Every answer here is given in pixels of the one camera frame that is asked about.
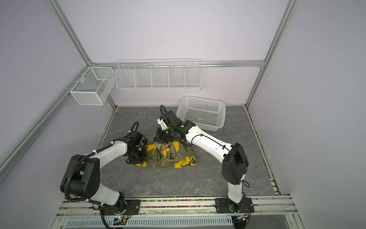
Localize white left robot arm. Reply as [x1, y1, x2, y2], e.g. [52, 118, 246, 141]
[60, 138, 147, 212]

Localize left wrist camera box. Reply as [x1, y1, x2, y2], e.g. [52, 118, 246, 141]
[126, 131, 143, 145]

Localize small white mesh box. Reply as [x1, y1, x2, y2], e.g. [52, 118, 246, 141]
[70, 67, 116, 106]

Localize black corrugated cable conduit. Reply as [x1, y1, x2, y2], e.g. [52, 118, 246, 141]
[63, 121, 140, 229]

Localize long white wire shelf basket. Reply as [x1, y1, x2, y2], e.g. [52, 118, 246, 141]
[115, 59, 202, 90]

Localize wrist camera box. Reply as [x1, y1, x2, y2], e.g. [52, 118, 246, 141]
[157, 105, 182, 131]
[126, 131, 143, 145]

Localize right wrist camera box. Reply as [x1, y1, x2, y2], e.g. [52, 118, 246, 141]
[157, 105, 182, 131]

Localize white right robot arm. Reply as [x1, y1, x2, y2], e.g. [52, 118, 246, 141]
[158, 119, 249, 205]

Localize white plastic laundry basket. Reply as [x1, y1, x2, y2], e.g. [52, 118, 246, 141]
[176, 96, 226, 131]

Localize camouflage yellow green trousers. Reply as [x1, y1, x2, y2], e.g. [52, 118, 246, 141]
[136, 141, 197, 169]

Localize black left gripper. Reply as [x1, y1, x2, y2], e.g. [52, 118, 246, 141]
[127, 148, 147, 165]

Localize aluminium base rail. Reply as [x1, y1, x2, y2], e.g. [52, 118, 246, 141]
[51, 196, 304, 229]

